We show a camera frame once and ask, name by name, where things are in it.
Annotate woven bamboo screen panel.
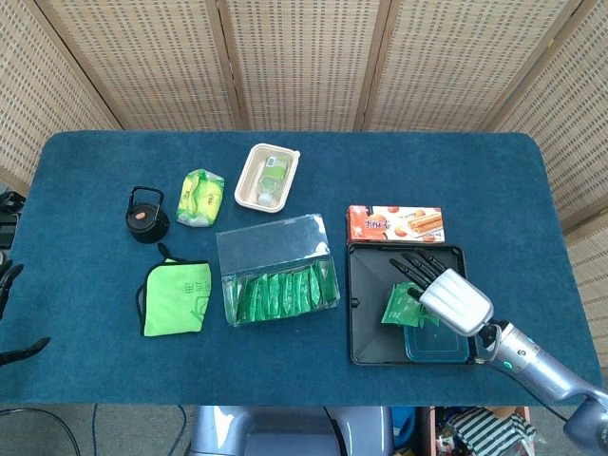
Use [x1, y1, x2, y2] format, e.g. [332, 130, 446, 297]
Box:
[0, 0, 123, 191]
[35, 0, 248, 132]
[488, 0, 608, 234]
[564, 227, 608, 367]
[216, 0, 381, 132]
[363, 0, 585, 133]

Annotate clear box of green packets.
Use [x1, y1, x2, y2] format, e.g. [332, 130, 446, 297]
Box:
[216, 213, 341, 328]

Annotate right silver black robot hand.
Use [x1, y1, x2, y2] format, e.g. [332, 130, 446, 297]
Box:
[389, 250, 495, 336]

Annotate green yellow plastic snack package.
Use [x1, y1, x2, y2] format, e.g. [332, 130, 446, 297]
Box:
[175, 168, 225, 228]

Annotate blue transparent plastic lid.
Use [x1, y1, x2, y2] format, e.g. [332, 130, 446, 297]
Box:
[402, 322, 471, 365]

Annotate green microfiber cloth black trim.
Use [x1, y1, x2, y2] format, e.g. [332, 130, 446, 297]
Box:
[135, 242, 214, 338]

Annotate orange biscuit roll box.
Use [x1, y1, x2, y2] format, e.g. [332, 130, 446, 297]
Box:
[346, 204, 447, 244]

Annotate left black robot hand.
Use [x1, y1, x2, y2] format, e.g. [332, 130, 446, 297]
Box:
[0, 263, 51, 367]

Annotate beige tray with green pack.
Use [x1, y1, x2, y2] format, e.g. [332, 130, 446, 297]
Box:
[234, 142, 301, 214]

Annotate blue felt table cover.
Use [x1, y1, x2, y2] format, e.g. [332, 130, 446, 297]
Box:
[0, 130, 604, 408]

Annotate black plastic tray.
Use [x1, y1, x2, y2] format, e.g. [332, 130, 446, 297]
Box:
[347, 242, 480, 367]

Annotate small clear water bottle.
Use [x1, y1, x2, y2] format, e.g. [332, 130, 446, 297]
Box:
[256, 154, 291, 208]

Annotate black floor cable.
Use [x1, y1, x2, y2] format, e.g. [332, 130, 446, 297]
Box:
[0, 408, 82, 456]
[163, 405, 190, 456]

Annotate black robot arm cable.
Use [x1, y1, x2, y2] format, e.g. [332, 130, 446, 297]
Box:
[474, 326, 571, 425]

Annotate black equipment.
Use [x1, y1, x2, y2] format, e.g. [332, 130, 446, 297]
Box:
[0, 189, 24, 249]

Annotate black kettle with handle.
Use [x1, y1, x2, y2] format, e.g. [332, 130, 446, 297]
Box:
[124, 185, 171, 245]

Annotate grey blue robot torso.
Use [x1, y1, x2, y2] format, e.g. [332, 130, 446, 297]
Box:
[189, 406, 395, 456]

